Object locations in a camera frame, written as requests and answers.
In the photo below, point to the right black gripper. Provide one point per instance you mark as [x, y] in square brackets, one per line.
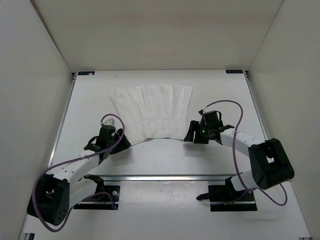
[189, 137]

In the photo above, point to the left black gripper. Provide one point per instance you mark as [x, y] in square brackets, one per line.
[124, 144]

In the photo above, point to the white pleated skirt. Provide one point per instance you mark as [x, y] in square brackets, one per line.
[153, 111]

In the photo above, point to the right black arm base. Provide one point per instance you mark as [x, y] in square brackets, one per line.
[224, 198]

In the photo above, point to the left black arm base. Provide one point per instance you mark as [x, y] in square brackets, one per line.
[106, 195]

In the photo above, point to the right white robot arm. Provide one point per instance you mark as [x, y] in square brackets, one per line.
[269, 163]

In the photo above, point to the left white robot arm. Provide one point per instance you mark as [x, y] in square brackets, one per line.
[66, 185]

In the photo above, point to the right blue corner label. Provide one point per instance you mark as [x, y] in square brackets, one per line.
[234, 71]

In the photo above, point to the blue corner label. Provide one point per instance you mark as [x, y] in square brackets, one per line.
[234, 71]
[86, 73]

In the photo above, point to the left blue corner label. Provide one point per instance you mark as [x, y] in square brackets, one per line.
[86, 73]

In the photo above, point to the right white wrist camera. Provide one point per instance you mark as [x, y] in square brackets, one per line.
[204, 113]

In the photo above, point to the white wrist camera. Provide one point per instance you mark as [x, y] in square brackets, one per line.
[204, 113]
[109, 122]

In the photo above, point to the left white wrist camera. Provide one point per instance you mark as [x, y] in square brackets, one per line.
[109, 122]

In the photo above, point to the aluminium front rail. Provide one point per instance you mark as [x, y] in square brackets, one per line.
[165, 178]

